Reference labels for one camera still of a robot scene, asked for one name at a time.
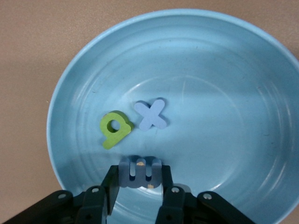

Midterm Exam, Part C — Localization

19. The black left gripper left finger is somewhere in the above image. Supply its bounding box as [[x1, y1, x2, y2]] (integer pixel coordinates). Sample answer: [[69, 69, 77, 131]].
[[0, 164, 122, 224]]

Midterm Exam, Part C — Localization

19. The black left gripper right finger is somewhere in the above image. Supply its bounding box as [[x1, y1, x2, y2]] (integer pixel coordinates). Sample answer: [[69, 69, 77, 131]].
[[155, 164, 257, 224]]

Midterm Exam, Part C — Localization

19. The blue letter m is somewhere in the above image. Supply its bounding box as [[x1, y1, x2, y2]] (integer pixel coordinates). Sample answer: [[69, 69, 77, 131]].
[[118, 155, 162, 189]]

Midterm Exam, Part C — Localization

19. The green letter q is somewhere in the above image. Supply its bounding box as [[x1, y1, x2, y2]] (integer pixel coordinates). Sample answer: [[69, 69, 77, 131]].
[[100, 111, 135, 150]]

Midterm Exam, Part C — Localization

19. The blue letter x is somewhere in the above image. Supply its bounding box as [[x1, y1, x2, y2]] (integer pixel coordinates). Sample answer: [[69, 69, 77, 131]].
[[134, 98, 169, 131]]

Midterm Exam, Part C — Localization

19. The blue plate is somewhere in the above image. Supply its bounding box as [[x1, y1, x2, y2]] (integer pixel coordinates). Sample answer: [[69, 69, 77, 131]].
[[46, 8, 299, 224]]

